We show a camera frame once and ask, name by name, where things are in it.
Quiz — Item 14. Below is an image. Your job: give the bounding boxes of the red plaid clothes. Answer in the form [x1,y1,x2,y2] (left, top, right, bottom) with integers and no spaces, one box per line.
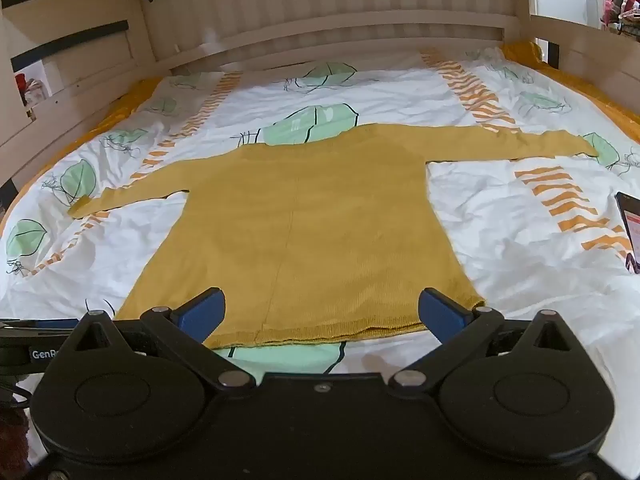
[595,0,640,41]

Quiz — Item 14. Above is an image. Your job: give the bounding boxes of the black smartphone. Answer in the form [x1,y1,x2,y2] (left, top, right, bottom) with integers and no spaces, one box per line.
[615,191,640,275]

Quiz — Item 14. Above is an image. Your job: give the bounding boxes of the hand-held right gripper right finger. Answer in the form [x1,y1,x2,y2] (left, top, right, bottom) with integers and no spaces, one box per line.
[389,287,576,391]

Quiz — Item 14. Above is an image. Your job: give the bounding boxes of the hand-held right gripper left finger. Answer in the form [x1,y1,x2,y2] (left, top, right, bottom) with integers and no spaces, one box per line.
[67,287,253,392]

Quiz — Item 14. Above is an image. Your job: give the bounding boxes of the mustard yellow knit sweater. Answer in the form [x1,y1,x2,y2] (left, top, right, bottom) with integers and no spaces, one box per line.
[67,122,601,350]

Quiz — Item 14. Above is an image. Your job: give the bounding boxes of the wooden bed frame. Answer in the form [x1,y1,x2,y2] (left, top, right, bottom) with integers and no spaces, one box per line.
[0,0,640,221]

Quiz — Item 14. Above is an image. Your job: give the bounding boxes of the white leaf printed duvet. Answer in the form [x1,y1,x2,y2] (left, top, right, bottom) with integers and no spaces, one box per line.
[0,47,640,461]

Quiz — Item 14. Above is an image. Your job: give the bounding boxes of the small red object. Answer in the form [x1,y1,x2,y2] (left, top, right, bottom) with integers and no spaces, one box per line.
[14,72,33,108]

